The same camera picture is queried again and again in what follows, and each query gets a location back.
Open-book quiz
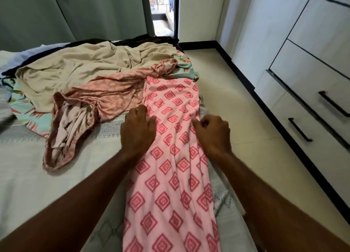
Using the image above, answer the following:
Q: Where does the black drawer handle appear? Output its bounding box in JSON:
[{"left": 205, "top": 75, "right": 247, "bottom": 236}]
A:
[
  {"left": 318, "top": 91, "right": 350, "bottom": 117},
  {"left": 288, "top": 118, "right": 313, "bottom": 142}
]

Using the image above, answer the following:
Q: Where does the white bed sheet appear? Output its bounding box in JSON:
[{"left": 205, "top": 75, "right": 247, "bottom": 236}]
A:
[{"left": 0, "top": 43, "right": 259, "bottom": 252}]

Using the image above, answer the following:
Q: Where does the person's right hand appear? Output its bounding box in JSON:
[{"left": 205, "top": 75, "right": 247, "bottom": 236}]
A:
[{"left": 191, "top": 114, "right": 233, "bottom": 159}]

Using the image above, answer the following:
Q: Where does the pink diamond-print garment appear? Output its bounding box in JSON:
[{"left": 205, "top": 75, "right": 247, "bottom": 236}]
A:
[{"left": 122, "top": 76, "right": 222, "bottom": 252}]

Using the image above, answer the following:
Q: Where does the turquoise floral garment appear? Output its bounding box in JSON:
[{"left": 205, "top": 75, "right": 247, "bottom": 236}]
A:
[{"left": 9, "top": 78, "right": 59, "bottom": 138}]

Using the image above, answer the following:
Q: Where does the grey curtain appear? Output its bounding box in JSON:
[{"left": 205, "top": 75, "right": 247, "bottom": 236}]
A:
[{"left": 0, "top": 0, "right": 156, "bottom": 53}]

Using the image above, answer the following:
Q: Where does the person's left hand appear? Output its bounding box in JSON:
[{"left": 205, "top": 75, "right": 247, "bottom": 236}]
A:
[{"left": 120, "top": 105, "right": 157, "bottom": 157}]

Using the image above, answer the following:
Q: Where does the white cloth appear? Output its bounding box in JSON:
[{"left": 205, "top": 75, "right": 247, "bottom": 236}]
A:
[{"left": 16, "top": 43, "right": 70, "bottom": 59}]

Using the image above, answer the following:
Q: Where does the person's left forearm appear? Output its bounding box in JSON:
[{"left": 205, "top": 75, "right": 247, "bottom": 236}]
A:
[{"left": 0, "top": 150, "right": 149, "bottom": 252}]

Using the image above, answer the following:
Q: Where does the dark garment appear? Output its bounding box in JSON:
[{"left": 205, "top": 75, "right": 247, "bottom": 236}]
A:
[{"left": 1, "top": 33, "right": 179, "bottom": 77}]

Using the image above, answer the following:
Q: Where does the beige garment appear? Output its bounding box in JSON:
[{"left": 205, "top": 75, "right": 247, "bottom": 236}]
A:
[{"left": 15, "top": 41, "right": 178, "bottom": 113}]

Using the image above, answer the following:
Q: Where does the white wardrobe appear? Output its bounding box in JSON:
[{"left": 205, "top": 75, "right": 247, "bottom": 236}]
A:
[{"left": 231, "top": 0, "right": 350, "bottom": 222}]

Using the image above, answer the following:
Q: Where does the person's right forearm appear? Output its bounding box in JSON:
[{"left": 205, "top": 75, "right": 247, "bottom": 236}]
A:
[{"left": 211, "top": 150, "right": 350, "bottom": 252}]

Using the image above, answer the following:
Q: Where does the dusty pink patterned garment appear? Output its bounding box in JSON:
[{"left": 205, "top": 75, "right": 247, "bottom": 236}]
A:
[{"left": 42, "top": 58, "right": 178, "bottom": 171}]

